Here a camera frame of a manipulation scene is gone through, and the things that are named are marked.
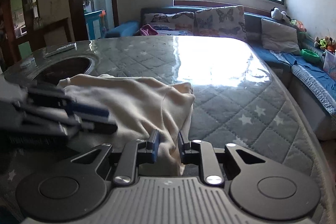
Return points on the grey plain cushion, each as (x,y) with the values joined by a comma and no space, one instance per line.
(279,37)

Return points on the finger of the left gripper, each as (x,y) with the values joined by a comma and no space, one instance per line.
(97,124)
(75,107)

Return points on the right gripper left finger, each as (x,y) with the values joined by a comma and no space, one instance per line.
(134,154)

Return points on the cream beige garment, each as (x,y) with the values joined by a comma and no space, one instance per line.
(139,105)

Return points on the magenta cloth on sofa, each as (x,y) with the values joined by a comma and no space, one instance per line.
(148,30)

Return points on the white remote control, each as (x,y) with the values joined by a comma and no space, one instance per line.
(68,47)

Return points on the small butterfly cushion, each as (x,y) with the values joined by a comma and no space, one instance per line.
(180,23)

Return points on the blue corner sofa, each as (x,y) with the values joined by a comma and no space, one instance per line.
(311,87)

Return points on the colourful plush toys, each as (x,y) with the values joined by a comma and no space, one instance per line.
(325,44)

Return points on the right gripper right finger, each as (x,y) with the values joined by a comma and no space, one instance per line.
(202,154)

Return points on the turquoise child furniture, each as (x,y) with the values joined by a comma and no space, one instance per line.
(95,22)

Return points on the clear plastic storage box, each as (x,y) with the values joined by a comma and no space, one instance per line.
(329,63)

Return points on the large butterfly cushion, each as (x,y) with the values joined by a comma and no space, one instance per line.
(225,22)

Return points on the green plastic bowl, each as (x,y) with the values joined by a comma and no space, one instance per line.
(310,56)

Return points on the black round induction cooktop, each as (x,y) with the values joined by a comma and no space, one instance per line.
(64,69)

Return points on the dark wooden cabinet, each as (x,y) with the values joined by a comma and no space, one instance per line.
(23,30)

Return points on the black white plush toy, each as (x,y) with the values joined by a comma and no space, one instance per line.
(280,16)

